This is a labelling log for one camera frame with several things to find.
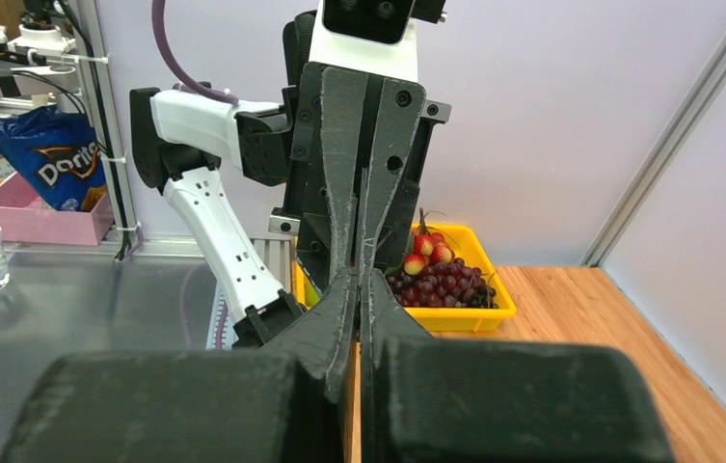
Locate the pink plastic box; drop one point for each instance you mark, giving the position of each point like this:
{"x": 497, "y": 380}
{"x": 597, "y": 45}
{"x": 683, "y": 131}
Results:
{"x": 26, "y": 218}

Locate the purple grape bunch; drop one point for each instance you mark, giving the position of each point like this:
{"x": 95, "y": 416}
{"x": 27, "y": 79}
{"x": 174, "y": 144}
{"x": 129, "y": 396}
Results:
{"x": 454, "y": 285}

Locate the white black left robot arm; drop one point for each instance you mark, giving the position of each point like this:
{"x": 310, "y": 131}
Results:
{"x": 180, "y": 138}

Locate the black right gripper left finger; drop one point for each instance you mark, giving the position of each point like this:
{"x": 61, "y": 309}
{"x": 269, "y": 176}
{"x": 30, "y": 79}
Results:
{"x": 279, "y": 403}

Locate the yellow plastic tray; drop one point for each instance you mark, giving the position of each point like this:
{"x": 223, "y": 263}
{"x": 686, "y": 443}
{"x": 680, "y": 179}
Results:
{"x": 466, "y": 246}

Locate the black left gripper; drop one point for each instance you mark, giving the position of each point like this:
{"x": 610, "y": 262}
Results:
{"x": 349, "y": 140}

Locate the blue Doritos chip bag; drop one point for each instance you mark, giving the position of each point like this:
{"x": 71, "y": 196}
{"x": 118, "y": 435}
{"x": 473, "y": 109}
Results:
{"x": 57, "y": 154}

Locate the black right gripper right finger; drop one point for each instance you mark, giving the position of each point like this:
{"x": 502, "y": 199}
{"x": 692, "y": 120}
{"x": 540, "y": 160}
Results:
{"x": 428, "y": 399}

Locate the small red peaches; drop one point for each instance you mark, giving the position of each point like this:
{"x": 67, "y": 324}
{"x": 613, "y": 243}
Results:
{"x": 427, "y": 249}

